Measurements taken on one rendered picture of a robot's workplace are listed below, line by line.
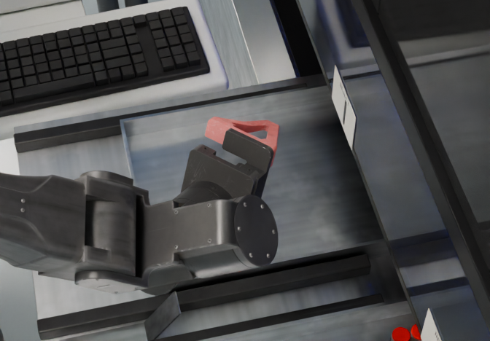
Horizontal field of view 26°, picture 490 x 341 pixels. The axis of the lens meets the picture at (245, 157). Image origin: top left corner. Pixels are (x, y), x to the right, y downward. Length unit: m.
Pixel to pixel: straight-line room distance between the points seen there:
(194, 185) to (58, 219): 0.19
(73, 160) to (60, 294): 0.20
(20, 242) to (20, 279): 1.61
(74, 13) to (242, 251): 0.96
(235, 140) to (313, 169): 0.47
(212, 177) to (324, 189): 0.46
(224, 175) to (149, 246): 0.12
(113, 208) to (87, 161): 0.60
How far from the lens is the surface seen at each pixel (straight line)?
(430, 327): 1.10
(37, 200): 0.77
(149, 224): 0.84
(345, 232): 1.33
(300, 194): 1.36
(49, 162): 1.42
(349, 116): 1.25
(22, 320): 2.32
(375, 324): 1.27
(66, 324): 1.26
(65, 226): 0.78
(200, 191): 0.91
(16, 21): 1.72
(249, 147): 0.92
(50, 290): 1.31
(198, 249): 0.81
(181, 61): 1.58
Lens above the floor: 1.99
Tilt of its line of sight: 52 degrees down
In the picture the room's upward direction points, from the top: straight up
